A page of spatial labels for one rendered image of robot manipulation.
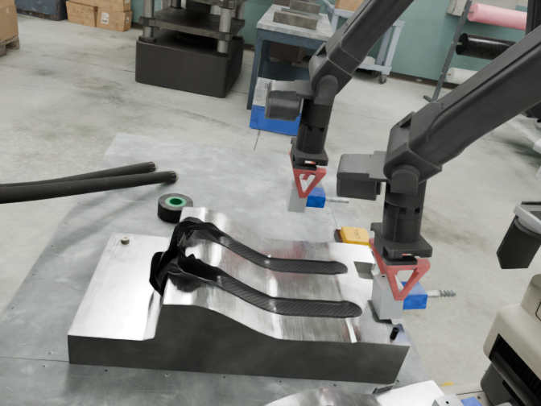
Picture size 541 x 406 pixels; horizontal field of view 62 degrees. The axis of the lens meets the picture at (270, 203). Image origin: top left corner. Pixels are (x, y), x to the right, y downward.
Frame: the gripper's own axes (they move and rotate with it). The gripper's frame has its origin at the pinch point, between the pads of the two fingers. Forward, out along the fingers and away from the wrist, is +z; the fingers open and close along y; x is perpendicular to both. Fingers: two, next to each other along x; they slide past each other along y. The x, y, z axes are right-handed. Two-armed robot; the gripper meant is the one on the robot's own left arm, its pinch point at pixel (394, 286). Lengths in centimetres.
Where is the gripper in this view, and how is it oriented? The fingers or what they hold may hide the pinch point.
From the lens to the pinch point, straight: 75.8
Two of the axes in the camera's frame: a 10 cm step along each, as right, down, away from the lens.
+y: 0.7, 3.5, -9.3
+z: 0.0, 9.3, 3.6
